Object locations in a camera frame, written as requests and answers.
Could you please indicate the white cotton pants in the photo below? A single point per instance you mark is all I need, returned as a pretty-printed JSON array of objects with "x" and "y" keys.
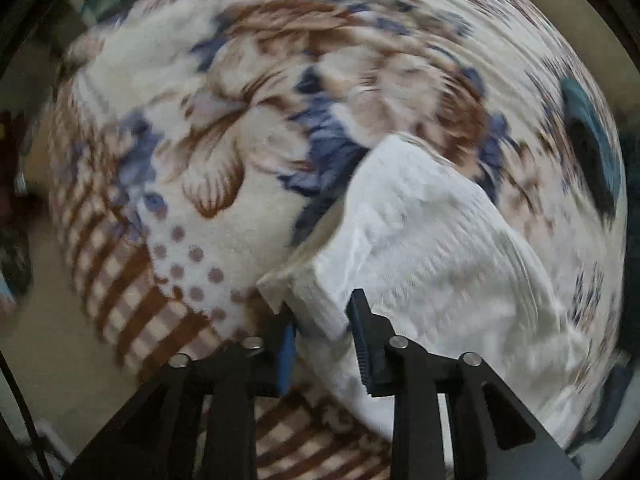
[{"x": 435, "y": 256}]

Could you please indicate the floral fleece blanket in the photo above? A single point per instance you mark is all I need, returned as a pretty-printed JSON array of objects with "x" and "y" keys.
[{"x": 197, "y": 143}]

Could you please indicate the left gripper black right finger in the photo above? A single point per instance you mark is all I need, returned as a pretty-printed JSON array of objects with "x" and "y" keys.
[{"x": 453, "y": 418}]

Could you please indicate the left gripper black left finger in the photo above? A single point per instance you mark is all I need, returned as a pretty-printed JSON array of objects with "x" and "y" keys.
[{"x": 195, "y": 419}]

